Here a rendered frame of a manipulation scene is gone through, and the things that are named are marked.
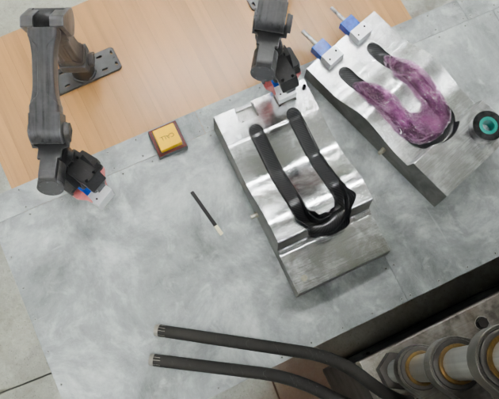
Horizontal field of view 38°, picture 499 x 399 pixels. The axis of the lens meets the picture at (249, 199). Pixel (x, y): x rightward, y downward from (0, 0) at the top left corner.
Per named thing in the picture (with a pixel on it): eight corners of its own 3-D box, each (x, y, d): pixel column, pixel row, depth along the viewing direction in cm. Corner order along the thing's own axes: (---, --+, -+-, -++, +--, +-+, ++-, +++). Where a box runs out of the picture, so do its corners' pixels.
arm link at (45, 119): (66, 142, 150) (62, -4, 150) (22, 143, 150) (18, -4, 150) (78, 146, 162) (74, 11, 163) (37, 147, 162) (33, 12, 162)
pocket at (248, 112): (233, 113, 190) (233, 108, 186) (251, 105, 191) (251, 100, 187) (240, 128, 189) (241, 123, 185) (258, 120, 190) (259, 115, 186)
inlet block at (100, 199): (60, 179, 178) (55, 172, 173) (74, 163, 179) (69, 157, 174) (101, 210, 177) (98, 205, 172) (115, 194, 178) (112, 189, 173)
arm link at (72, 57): (90, 75, 188) (62, 30, 156) (64, 75, 188) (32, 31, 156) (90, 52, 189) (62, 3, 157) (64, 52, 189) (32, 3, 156)
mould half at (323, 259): (213, 129, 194) (213, 110, 181) (299, 92, 198) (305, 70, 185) (295, 297, 183) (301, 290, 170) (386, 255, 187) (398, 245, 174)
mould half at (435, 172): (303, 77, 199) (308, 58, 188) (370, 20, 204) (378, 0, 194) (434, 207, 191) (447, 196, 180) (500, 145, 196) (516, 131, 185)
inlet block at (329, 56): (295, 40, 199) (296, 32, 193) (307, 30, 200) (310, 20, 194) (328, 74, 197) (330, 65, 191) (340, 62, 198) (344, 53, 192)
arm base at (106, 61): (119, 55, 190) (108, 34, 192) (47, 86, 187) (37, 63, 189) (123, 68, 198) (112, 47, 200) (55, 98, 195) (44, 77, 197)
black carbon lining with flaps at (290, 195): (244, 131, 187) (245, 117, 178) (299, 106, 189) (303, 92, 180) (303, 250, 180) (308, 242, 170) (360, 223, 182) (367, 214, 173)
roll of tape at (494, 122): (499, 117, 186) (504, 112, 183) (499, 146, 184) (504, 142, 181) (468, 113, 186) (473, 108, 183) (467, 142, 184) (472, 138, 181)
